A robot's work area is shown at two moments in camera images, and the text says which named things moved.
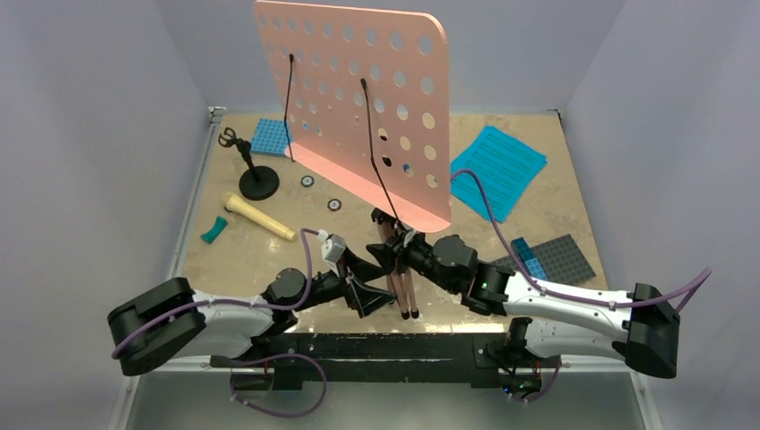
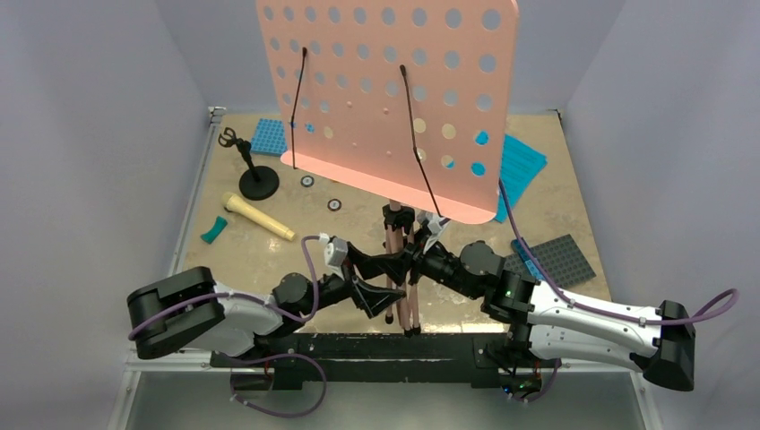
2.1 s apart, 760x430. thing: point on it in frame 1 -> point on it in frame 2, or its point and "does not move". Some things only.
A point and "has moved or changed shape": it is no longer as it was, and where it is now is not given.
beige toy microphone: x=238 y=205 does not move
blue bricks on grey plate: x=528 y=258 does not move
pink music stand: x=362 y=96 has moved or changed shape
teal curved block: x=218 y=227 does not move
